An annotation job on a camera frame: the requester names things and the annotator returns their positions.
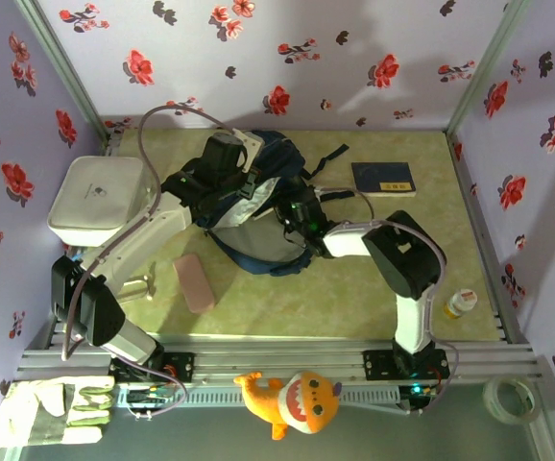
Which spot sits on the navy blue school backpack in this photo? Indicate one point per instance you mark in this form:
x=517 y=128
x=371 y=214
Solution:
x=258 y=245

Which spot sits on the dark book with yellow label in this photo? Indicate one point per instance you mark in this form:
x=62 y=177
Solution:
x=378 y=175

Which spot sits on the pink pencil case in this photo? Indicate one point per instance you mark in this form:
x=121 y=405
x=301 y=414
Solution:
x=193 y=283

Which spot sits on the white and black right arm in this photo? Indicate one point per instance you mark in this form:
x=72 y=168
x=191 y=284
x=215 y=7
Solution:
x=402 y=254

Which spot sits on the white fabric storage case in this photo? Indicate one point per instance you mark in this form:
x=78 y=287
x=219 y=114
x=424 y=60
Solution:
x=95 y=197

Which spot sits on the silver metal cup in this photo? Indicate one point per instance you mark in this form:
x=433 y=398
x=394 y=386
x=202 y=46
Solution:
x=138 y=288

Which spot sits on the small yellow and white bottle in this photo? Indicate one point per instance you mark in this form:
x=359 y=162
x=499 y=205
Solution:
x=460 y=305

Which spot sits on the orange shark plush toy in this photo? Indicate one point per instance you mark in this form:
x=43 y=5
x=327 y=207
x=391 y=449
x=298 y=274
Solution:
x=301 y=398

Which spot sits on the small circuit board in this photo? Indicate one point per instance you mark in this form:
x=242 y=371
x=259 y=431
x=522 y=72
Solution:
x=148 y=397
x=419 y=396

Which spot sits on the clear tape roll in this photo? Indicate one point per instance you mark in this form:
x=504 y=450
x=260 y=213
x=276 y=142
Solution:
x=491 y=401

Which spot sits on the white and green work glove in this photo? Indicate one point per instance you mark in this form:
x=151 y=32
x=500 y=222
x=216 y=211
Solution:
x=42 y=413

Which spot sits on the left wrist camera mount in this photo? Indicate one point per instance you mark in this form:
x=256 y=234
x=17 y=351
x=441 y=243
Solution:
x=253 y=144

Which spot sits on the aluminium front frame rail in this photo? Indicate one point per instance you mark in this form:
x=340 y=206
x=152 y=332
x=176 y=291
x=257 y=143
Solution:
x=282 y=360

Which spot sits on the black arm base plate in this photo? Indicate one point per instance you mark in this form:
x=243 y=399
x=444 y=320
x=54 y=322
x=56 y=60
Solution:
x=378 y=365
x=181 y=365

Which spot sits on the aluminium corner post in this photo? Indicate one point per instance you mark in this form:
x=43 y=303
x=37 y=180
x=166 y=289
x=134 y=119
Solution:
x=61 y=62
x=489 y=62

